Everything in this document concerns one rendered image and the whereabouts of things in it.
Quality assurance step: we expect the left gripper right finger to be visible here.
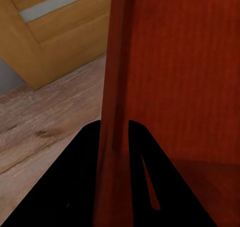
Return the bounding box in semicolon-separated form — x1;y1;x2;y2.
128;120;217;227

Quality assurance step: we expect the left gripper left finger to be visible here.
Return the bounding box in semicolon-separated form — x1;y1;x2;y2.
1;120;101;227

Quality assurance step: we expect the storage box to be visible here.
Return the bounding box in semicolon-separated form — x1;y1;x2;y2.
92;0;240;227

